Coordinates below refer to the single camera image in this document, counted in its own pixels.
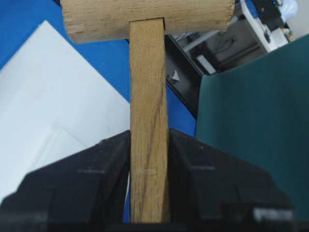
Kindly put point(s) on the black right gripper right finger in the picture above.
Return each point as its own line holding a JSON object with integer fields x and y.
{"x": 212, "y": 191}

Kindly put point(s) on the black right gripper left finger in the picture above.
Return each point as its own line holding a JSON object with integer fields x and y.
{"x": 80, "y": 193}

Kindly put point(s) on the wooden mallet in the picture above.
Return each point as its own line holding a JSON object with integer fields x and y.
{"x": 145, "y": 23}

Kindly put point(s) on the large white foam board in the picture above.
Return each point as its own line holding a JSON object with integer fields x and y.
{"x": 53, "y": 103}

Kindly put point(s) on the blue table mat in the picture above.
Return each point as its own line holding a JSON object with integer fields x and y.
{"x": 20, "y": 18}

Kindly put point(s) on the black aluminium frame rail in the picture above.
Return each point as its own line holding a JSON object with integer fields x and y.
{"x": 182, "y": 75}

